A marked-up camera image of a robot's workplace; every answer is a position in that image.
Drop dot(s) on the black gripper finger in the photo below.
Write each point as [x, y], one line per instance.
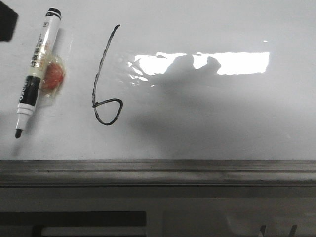
[8, 21]

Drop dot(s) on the black and white whiteboard marker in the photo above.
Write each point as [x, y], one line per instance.
[37, 69]

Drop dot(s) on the red magnet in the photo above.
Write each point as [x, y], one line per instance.
[53, 79]

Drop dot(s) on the white whiteboard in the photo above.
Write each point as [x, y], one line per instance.
[167, 79]

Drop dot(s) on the grey cabinet under whiteboard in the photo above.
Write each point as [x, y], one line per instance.
[203, 211]

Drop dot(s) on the aluminium whiteboard frame rail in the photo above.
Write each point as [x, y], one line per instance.
[157, 172]

